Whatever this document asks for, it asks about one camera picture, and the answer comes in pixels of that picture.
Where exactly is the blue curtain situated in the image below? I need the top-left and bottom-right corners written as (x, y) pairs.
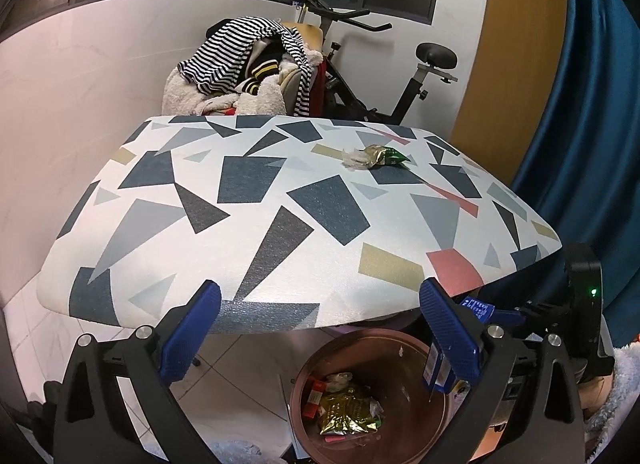
top-left (500, 0), bottom-right (640, 351)

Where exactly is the pile of clothes on chair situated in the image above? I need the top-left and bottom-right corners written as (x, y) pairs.
top-left (177, 16), bottom-right (317, 117)

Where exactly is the cream fleece garment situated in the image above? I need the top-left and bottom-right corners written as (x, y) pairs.
top-left (162, 66), bottom-right (287, 117)

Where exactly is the gold foil packet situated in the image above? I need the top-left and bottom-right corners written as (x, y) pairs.
top-left (317, 386), bottom-right (384, 438)

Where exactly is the person's right forearm fuzzy sleeve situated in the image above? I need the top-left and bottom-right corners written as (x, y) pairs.
top-left (582, 344), bottom-right (640, 464)

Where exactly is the red cardboard box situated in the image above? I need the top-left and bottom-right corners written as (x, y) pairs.
top-left (301, 379), bottom-right (329, 420)

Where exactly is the brown round bin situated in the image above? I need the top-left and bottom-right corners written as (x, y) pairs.
top-left (290, 328), bottom-right (454, 464)

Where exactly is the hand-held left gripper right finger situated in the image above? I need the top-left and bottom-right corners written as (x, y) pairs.
top-left (419, 278), bottom-right (586, 464)

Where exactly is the tan chair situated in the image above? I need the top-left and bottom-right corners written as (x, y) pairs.
top-left (277, 21), bottom-right (327, 115)

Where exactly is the black exercise bike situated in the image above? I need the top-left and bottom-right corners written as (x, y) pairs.
top-left (287, 0), bottom-right (459, 125)

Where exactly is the blue printed packet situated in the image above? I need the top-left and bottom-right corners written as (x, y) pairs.
top-left (422, 296), bottom-right (494, 393)

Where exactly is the geometric patterned tablecloth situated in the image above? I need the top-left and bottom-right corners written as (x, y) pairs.
top-left (37, 114), bottom-right (564, 335)

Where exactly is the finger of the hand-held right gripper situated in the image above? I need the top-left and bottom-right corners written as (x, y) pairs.
top-left (492, 301), bottom-right (574, 341)

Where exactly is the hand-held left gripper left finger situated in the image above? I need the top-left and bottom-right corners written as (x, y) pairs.
top-left (52, 280), bottom-right (223, 464)

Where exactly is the green snack wrapper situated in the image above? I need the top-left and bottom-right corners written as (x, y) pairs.
top-left (364, 144), bottom-right (409, 171)

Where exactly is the black garment yellow stripe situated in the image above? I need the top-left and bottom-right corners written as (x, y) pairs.
top-left (239, 60), bottom-right (282, 95)

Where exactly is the person's right hand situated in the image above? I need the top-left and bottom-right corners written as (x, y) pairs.
top-left (581, 374), bottom-right (619, 416)

